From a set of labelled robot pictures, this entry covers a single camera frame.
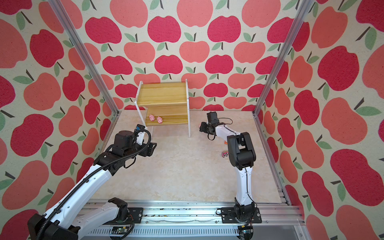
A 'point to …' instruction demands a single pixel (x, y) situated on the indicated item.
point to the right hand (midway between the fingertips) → (205, 127)
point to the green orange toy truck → (225, 143)
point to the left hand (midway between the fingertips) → (152, 143)
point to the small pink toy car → (223, 154)
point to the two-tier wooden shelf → (163, 104)
